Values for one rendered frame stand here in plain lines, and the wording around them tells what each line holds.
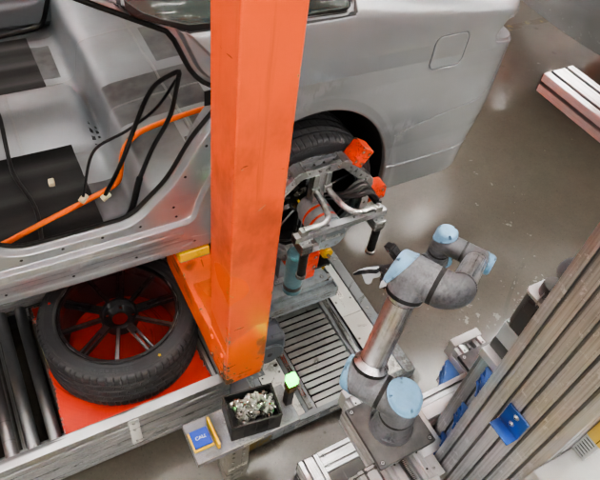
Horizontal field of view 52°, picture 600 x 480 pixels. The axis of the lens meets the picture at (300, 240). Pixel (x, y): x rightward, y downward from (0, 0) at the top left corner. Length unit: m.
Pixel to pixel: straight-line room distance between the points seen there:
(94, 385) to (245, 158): 1.35
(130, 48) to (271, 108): 1.78
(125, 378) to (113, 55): 1.52
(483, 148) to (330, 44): 2.60
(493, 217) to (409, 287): 2.43
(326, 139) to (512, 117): 2.77
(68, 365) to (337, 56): 1.56
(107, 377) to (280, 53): 1.58
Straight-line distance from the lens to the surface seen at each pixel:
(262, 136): 1.52
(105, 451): 2.75
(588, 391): 1.55
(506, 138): 4.80
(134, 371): 2.55
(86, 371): 2.58
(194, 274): 2.57
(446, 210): 4.04
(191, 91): 2.86
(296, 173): 2.37
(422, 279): 1.72
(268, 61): 1.39
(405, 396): 1.95
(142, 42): 3.21
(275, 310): 3.10
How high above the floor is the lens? 2.72
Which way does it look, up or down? 49 degrees down
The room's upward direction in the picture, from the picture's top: 9 degrees clockwise
